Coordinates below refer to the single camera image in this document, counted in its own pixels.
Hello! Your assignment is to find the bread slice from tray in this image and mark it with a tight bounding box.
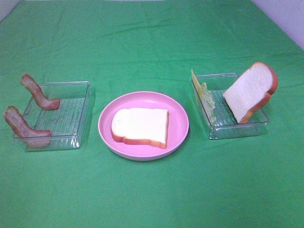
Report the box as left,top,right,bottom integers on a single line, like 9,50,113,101
111,108,169,149

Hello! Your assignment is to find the green lettuce leaf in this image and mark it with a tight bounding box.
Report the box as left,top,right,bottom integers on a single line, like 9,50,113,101
201,82,216,124

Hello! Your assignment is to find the bacon strip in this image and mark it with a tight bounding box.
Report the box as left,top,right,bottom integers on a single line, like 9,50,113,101
3,106,51,148
20,73,60,110

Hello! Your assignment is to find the pink round plate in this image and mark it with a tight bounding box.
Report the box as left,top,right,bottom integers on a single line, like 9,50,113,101
98,91,189,161

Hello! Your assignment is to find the yellow cheese slice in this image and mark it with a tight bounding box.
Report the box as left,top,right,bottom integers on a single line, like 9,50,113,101
191,69,203,99

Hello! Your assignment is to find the green tablecloth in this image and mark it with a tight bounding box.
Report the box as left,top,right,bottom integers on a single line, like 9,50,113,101
0,0,304,228

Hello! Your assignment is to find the right clear plastic tray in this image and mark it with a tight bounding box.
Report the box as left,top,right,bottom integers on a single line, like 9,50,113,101
191,73,269,140

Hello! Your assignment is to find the clear plastic tray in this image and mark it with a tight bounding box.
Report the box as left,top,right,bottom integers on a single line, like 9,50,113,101
13,81,90,152
191,73,269,140

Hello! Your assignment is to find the left clear plastic tray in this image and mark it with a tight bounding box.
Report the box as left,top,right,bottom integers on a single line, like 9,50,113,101
13,81,90,152

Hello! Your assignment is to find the bread slice in right tray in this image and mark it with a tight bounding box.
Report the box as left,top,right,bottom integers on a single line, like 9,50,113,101
223,62,278,124

